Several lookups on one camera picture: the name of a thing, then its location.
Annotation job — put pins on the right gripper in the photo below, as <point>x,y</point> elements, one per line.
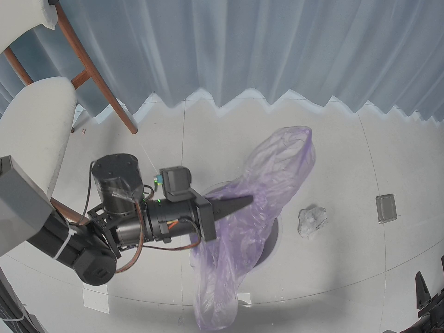
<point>435,310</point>

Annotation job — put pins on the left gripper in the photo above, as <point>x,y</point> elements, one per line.
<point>173,217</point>

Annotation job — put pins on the purple plastic bag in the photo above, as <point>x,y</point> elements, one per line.
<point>267,186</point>

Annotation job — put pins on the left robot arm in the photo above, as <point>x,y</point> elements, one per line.
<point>86,255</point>

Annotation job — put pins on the white trash bin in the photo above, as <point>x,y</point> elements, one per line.
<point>272,236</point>

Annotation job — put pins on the crumpled white paper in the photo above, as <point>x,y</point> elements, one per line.
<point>312,222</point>

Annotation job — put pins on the blue-green curtain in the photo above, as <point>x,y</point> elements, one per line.
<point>242,36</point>

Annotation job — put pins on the white chair with wooden legs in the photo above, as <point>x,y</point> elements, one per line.
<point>34,123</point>

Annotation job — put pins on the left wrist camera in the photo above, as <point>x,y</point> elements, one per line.
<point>177,180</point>

